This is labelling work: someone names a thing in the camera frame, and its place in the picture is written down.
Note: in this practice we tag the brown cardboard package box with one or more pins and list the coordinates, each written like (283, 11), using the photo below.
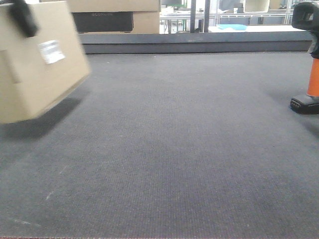
(28, 86)

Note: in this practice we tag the beige plastic bin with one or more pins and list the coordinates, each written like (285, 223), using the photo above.
(256, 6)

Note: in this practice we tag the large cardboard box black panel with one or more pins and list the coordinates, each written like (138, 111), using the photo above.
(116, 16)

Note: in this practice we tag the dark grey conveyor side rail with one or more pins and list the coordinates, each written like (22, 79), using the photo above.
(217, 42)

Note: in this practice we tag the white barcode shipping label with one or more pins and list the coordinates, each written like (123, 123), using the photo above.
(51, 51)

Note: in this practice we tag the light blue flat tray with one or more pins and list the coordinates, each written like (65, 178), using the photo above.
(232, 27)

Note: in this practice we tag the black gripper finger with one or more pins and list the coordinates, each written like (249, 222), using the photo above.
(22, 15)

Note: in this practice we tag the black orange barcode scanner gun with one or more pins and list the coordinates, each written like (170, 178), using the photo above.
(306, 17)

